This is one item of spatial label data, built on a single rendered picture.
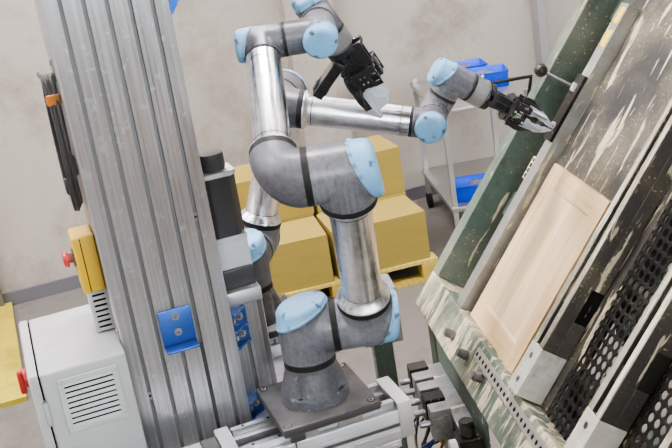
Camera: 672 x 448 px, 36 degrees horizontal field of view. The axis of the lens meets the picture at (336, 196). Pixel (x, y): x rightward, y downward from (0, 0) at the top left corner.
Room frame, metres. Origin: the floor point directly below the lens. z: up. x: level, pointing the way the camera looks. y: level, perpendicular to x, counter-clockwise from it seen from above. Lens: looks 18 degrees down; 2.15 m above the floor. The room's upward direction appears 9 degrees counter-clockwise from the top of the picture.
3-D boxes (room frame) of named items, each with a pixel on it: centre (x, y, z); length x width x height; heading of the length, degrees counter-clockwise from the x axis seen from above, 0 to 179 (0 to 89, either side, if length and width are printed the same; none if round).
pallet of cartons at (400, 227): (5.29, 0.12, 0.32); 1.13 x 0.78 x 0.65; 108
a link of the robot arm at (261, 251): (2.57, 0.26, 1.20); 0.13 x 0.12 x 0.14; 170
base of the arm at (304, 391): (2.08, 0.11, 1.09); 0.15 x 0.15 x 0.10
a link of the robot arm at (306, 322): (2.08, 0.11, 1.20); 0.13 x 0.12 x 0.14; 90
